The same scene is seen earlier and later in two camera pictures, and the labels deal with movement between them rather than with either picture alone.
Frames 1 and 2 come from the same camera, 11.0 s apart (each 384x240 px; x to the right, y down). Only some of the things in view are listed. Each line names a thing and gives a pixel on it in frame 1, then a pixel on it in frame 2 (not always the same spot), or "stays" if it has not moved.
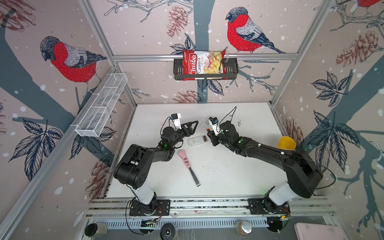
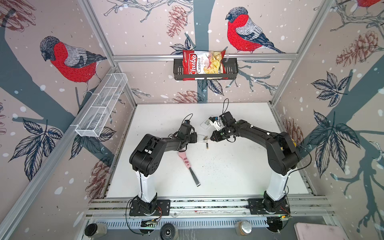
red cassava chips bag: x=195 y=62 stays
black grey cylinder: x=93 y=230 stays
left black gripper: x=189 y=132 -> x=194 y=137
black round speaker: x=168 y=231 stays
